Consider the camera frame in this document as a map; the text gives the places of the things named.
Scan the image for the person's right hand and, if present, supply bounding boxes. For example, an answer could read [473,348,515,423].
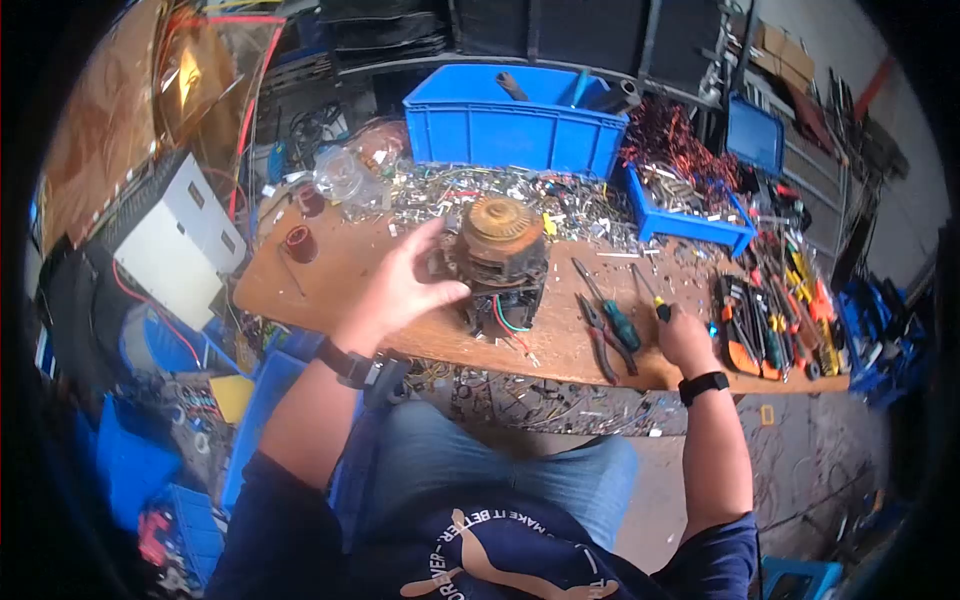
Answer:
[657,303,723,383]

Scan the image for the person's left hand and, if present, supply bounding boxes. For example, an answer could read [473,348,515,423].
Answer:
[330,219,472,359]

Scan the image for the person's right fingers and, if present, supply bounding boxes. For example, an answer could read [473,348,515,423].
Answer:
[657,303,687,348]

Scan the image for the person's left thumb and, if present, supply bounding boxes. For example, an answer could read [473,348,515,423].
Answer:
[420,279,472,310]

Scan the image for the person's left fingers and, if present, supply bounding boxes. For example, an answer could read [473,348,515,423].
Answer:
[396,219,449,264]

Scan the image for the yellow black screwdriver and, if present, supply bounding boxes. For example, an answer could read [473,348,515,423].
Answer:
[630,262,674,324]

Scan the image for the rusty electric motor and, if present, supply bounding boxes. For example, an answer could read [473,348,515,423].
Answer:
[438,195,552,369]

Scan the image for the black wrist band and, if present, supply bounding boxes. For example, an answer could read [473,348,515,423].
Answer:
[677,371,730,408]
[315,337,412,410]

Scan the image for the clear plastic bag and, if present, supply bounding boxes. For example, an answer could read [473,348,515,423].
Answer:
[311,120,410,211]

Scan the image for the small blue parts bin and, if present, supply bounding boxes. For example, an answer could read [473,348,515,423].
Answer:
[622,165,759,258]

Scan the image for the pile of hand tools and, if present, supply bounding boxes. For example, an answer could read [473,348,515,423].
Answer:
[708,225,852,380]

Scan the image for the large blue plastic crate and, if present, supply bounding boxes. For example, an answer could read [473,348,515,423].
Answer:
[402,63,631,181]

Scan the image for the pile of metal scrap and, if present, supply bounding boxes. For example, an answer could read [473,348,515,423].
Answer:
[341,161,646,249]

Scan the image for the person's legs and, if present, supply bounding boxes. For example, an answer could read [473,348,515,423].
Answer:
[330,401,640,556]

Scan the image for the black pipe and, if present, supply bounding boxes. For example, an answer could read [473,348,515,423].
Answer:
[495,71,531,103]

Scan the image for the flat blue plastic tray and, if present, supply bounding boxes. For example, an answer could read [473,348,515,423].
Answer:
[725,93,786,177]

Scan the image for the tall blue plastic bin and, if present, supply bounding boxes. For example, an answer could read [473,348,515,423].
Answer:
[221,348,310,511]

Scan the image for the metal storage shelf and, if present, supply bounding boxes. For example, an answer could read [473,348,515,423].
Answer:
[315,0,732,95]

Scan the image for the grey pipe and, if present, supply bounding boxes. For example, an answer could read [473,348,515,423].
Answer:
[600,78,643,114]

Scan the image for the white metal box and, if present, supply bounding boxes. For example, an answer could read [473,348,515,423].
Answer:
[112,153,249,331]

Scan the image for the blue plastic bucket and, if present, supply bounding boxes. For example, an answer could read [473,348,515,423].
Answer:
[120,303,207,376]

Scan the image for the person's body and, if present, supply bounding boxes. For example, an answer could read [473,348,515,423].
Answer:
[204,450,760,600]

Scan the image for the blue plastic stool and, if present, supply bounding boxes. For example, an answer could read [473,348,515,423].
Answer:
[761,555,845,600]

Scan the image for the cardboard box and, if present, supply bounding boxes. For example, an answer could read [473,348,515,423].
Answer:
[752,21,816,84]

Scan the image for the copper foil sheets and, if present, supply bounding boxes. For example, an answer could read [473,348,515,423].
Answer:
[41,0,286,249]

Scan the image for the green handled pliers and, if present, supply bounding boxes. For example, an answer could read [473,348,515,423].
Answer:
[571,257,643,354]

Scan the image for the red black handled pliers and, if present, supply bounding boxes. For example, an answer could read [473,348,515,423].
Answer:
[576,292,640,385]

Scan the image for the copper wire coil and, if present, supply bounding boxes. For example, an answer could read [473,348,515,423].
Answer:
[283,225,320,265]

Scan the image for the pile of copper wire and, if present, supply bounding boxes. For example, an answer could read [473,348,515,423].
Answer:
[621,101,744,196]

